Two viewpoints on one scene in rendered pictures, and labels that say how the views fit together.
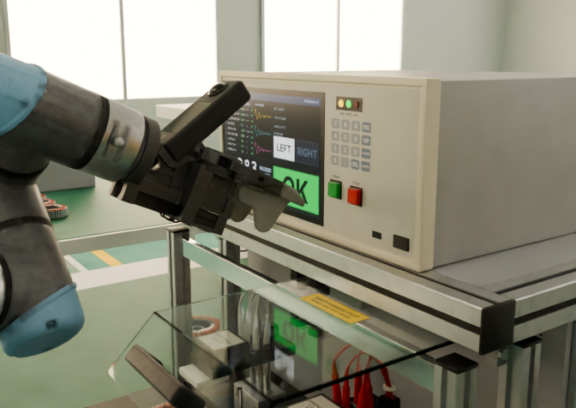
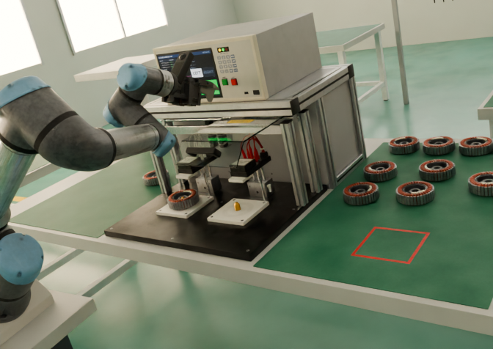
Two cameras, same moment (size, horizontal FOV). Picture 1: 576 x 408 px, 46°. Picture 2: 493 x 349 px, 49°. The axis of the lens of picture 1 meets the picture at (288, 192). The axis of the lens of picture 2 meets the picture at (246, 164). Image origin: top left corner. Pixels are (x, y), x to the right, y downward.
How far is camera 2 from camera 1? 1.00 m
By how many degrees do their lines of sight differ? 17
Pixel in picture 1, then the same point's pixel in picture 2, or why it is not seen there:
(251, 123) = not seen: hidden behind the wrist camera
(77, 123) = (157, 78)
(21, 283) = (160, 130)
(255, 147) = not seen: hidden behind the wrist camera
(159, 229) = not seen: hidden behind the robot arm
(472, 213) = (275, 75)
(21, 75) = (139, 67)
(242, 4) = not seen: outside the picture
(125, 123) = (167, 75)
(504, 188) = (282, 64)
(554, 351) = (312, 113)
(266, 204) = (209, 92)
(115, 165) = (168, 89)
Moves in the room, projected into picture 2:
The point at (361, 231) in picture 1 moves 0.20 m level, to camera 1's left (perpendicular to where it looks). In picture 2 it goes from (239, 94) to (181, 111)
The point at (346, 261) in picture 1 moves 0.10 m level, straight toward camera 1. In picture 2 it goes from (238, 105) to (246, 111)
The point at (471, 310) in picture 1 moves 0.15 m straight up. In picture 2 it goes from (287, 103) to (276, 54)
